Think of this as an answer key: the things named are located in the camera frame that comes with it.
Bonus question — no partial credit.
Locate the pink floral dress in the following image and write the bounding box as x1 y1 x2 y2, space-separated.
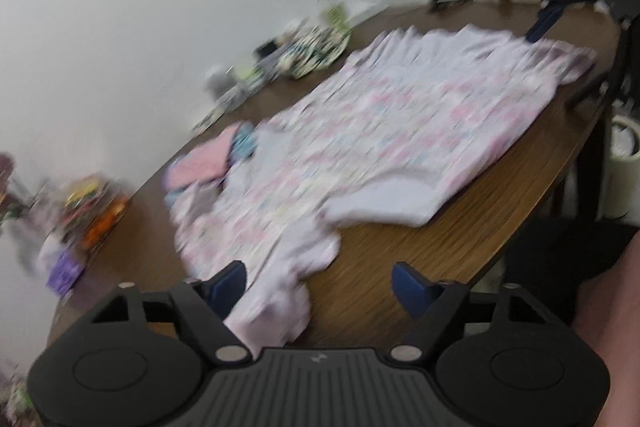
169 25 596 353

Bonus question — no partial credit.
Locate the pink blue purple garment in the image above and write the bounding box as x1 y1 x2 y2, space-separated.
163 121 257 208

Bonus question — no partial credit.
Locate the plastic bag of snacks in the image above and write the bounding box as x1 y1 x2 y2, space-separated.
32 173 129 263

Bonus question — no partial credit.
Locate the purple tissue box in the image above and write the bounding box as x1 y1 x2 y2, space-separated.
47 251 86 297

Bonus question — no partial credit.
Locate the white round robot toy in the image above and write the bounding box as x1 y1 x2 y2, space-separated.
206 66 240 107

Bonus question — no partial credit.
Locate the dried pink flower bouquet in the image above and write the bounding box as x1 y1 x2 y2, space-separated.
1 152 37 229

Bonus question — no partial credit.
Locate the cream green floral cloth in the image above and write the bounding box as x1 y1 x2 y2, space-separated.
277 26 352 79

